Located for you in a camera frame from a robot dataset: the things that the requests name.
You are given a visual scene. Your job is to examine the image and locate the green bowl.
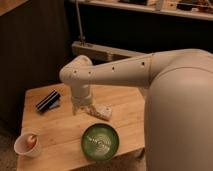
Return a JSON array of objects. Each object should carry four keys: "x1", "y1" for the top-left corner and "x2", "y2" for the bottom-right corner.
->
[{"x1": 81, "y1": 123, "x2": 120, "y2": 162}]

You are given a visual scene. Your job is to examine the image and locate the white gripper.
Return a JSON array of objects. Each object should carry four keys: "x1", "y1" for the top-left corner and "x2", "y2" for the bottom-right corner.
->
[{"x1": 71, "y1": 94, "x2": 96, "y2": 116}]

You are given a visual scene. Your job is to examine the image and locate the wooden shelf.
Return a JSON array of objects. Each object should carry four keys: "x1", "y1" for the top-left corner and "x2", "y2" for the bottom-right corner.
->
[{"x1": 70, "y1": 0, "x2": 213, "y2": 21}]

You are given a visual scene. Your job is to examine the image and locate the black rectangular box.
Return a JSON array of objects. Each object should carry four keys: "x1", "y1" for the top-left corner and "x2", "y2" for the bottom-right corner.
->
[{"x1": 36, "y1": 90, "x2": 61, "y2": 113}]

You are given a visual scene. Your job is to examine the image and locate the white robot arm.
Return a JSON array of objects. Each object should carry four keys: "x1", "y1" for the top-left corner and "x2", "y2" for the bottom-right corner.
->
[{"x1": 60, "y1": 49, "x2": 213, "y2": 171}]

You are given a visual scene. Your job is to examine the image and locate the white paper cup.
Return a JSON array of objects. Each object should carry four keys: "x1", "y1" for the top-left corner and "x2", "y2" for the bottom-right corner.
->
[{"x1": 14, "y1": 133, "x2": 41, "y2": 157}]

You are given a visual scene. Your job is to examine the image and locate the metal pole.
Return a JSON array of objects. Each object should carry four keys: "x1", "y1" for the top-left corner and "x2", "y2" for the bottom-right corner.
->
[{"x1": 75, "y1": 0, "x2": 85, "y2": 45}]

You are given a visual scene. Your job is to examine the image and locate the grey metal beam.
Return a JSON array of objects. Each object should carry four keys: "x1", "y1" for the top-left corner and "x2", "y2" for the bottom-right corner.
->
[{"x1": 71, "y1": 41, "x2": 141, "y2": 62}]

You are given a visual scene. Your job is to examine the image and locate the small wooden table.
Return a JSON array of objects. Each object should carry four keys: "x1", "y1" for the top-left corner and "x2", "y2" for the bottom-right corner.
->
[{"x1": 17, "y1": 84, "x2": 144, "y2": 171}]

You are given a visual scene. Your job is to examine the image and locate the white plastic bottle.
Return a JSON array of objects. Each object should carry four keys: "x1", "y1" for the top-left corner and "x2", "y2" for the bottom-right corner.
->
[{"x1": 92, "y1": 105, "x2": 112, "y2": 121}]

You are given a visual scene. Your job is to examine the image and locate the orange item in cup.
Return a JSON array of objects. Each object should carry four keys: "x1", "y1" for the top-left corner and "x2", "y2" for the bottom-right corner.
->
[{"x1": 27, "y1": 135, "x2": 36, "y2": 148}]

